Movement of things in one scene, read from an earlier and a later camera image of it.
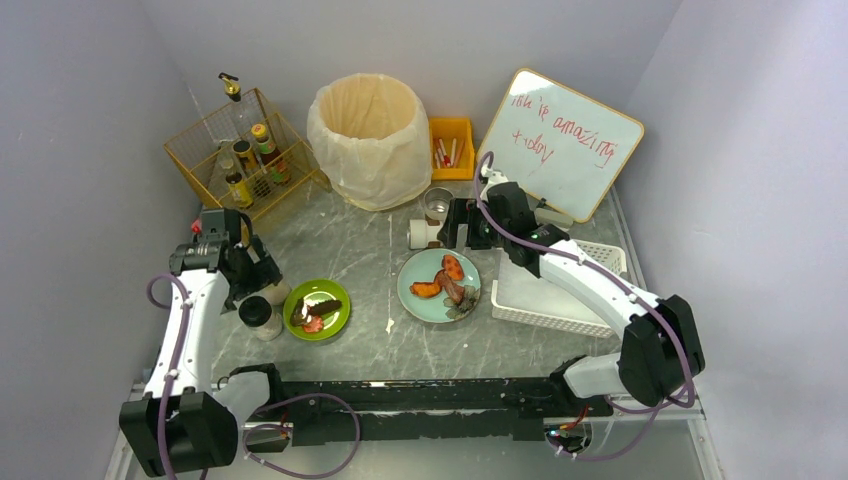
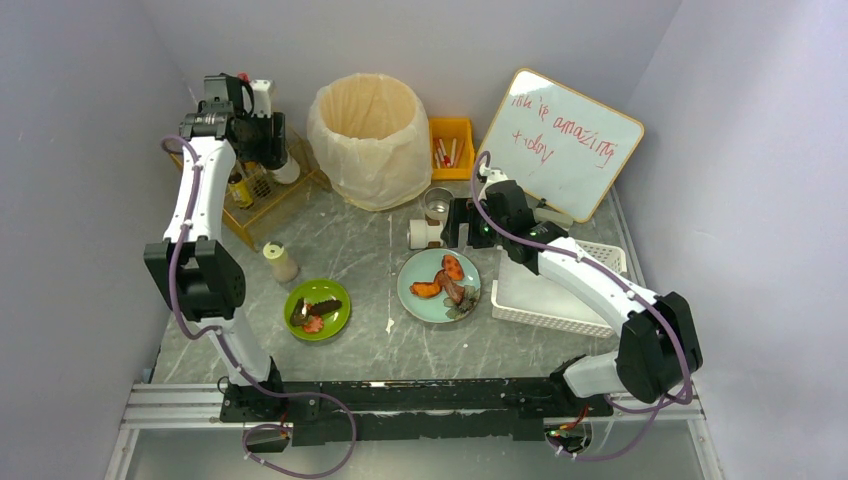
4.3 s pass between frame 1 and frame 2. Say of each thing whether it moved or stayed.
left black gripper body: moved
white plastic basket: stayed
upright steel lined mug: stayed
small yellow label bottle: stayed
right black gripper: stayed
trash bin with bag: stayed
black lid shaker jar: moved
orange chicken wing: stayed
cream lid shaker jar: moved
